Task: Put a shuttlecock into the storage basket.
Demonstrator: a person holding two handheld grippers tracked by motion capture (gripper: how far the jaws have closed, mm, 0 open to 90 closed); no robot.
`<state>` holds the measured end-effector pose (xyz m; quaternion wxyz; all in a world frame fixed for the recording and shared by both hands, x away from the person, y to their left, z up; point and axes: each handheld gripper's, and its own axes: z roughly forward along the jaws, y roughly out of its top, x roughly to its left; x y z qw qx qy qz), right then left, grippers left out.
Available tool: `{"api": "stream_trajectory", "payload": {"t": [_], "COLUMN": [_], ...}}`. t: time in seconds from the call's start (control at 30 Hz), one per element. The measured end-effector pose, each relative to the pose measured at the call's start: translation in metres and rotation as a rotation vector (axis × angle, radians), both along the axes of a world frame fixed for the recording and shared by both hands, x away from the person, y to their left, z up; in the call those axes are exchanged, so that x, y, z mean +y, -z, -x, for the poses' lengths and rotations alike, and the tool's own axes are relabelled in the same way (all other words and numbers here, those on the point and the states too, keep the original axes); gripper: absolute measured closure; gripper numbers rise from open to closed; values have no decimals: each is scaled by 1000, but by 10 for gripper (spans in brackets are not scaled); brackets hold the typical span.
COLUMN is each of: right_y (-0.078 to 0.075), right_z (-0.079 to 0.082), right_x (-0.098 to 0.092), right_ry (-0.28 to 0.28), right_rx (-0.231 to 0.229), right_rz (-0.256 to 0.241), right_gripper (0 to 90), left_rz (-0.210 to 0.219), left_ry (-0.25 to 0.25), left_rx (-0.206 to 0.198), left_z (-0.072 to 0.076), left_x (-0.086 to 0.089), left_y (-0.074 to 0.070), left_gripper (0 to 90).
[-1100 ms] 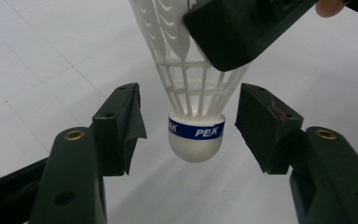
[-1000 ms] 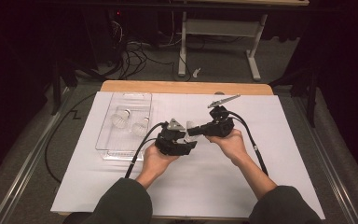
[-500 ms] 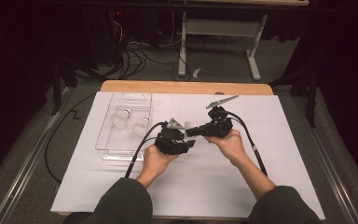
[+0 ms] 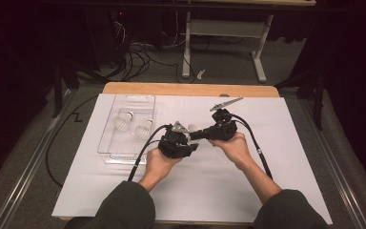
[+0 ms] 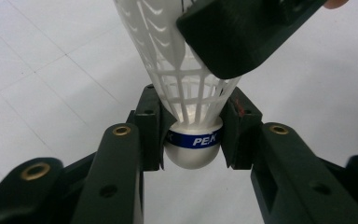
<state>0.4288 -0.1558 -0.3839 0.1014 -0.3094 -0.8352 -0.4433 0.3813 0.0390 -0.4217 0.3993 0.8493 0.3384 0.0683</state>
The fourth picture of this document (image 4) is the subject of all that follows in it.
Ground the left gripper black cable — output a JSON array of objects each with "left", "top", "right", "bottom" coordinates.
[{"left": 127, "top": 123, "right": 173, "bottom": 183}]

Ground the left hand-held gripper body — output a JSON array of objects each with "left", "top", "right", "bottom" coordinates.
[{"left": 157, "top": 120, "right": 190, "bottom": 159}]

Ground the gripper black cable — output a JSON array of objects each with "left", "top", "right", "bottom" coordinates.
[
  {"left": 230, "top": 113, "right": 275, "bottom": 180},
  {"left": 127, "top": 123, "right": 173, "bottom": 183}
]

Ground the white metal desk frame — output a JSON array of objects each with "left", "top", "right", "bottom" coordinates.
[{"left": 177, "top": 0, "right": 317, "bottom": 84}]

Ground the black floor cable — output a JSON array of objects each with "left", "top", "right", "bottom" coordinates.
[{"left": 45, "top": 94, "right": 100, "bottom": 189}]

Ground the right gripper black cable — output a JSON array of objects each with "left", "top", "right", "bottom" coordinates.
[{"left": 230, "top": 113, "right": 275, "bottom": 180}]

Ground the person's left hand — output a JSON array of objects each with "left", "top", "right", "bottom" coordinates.
[{"left": 141, "top": 146, "right": 184, "bottom": 185}]

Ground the black metal stand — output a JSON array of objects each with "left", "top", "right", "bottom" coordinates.
[
  {"left": 51, "top": 60, "right": 81, "bottom": 118},
  {"left": 274, "top": 63, "right": 329, "bottom": 132}
]

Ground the clear plastic storage box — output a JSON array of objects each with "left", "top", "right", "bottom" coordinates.
[{"left": 97, "top": 94, "right": 156, "bottom": 166}]

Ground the aluminium floor rail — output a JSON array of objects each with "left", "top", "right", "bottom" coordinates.
[
  {"left": 0, "top": 89, "right": 77, "bottom": 229},
  {"left": 299, "top": 98, "right": 366, "bottom": 229}
]

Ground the person's right hand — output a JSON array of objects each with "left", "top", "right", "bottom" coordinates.
[{"left": 209, "top": 132, "right": 255, "bottom": 170}]

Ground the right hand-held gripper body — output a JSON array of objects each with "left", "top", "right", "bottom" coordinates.
[{"left": 209, "top": 96, "right": 244, "bottom": 142}]

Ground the bundle of black cables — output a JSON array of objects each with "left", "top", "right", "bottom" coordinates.
[{"left": 106, "top": 20, "right": 192, "bottom": 83}]

